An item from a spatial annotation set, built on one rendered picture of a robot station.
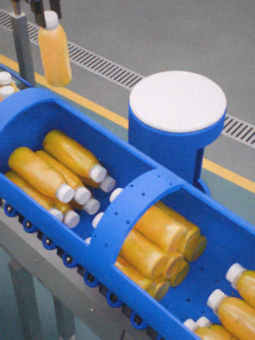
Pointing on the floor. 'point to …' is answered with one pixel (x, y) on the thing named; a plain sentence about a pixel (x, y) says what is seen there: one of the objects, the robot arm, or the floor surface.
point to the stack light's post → (23, 48)
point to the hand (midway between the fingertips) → (46, 7)
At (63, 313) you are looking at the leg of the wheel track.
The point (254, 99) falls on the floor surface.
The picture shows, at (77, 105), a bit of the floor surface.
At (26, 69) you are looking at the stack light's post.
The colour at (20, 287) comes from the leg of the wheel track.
